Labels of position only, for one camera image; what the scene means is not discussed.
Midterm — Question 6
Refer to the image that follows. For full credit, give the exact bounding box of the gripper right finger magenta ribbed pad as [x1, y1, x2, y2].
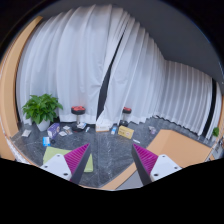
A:
[130, 143, 183, 187]

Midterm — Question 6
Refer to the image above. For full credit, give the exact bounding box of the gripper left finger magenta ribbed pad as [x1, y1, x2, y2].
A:
[40, 143, 92, 185]

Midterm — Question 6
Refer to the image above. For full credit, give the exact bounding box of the light green towel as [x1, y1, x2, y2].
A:
[43, 146, 93, 173]

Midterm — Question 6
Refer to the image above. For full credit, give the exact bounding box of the small blue white box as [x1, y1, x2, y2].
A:
[42, 137, 50, 146]

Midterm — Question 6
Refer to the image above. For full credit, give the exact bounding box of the purple white box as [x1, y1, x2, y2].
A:
[47, 123, 60, 139]

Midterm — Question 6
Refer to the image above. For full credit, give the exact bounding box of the yellow cardboard box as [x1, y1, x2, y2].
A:
[118, 126, 134, 139]

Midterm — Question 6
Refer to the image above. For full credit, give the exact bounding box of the beige flat box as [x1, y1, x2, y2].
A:
[95, 125, 110, 132]

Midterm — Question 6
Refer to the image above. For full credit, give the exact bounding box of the blue white bottle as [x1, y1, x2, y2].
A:
[111, 126, 118, 135]

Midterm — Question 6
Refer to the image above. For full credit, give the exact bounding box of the flat white packet left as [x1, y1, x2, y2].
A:
[22, 130, 32, 137]

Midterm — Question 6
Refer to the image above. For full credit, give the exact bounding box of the right stool red black top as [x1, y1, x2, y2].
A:
[122, 107, 132, 123]

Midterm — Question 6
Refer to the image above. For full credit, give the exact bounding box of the green potted plant white pot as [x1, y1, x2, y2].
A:
[22, 94, 63, 131]

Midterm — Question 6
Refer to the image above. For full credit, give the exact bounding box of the small green plant right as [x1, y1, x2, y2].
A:
[212, 127, 219, 142]

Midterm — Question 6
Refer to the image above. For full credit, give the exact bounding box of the right white curtain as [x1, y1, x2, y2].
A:
[96, 17, 222, 138]

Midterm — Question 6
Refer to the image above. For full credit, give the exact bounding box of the white curtain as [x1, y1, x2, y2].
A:
[96, 17, 222, 138]
[16, 5, 130, 124]

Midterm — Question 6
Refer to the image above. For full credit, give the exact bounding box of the left white curtain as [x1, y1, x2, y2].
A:
[16, 5, 130, 124]

